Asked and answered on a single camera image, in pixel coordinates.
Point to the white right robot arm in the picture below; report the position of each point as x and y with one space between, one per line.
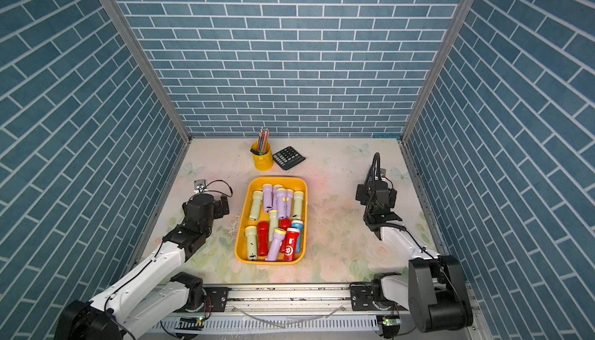
434 292

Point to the plain red flashlight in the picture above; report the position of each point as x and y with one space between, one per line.
262 238
284 224

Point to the aluminium front rail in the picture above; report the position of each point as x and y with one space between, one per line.
305 299

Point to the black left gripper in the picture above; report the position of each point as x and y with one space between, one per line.
217 205

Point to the pale green flashlight yellow head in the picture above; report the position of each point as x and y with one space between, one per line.
298 205

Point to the metal corner frame post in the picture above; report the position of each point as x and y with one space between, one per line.
119 21
450 37

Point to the metal corner frame post right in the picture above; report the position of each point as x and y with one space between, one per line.
450 37

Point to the red flashlight white head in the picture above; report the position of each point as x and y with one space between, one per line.
291 242

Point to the yellow pencil cup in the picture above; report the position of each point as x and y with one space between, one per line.
263 161

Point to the coloured pencils bunch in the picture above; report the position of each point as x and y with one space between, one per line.
262 141

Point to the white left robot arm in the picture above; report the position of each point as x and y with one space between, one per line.
154 289

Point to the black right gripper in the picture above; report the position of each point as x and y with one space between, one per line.
363 190

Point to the black calculator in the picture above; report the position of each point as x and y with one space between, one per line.
288 158

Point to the metal corner frame post left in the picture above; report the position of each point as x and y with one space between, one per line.
119 21

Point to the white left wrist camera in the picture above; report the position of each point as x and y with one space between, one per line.
200 186

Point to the yellow plastic tray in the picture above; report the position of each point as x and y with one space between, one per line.
293 183

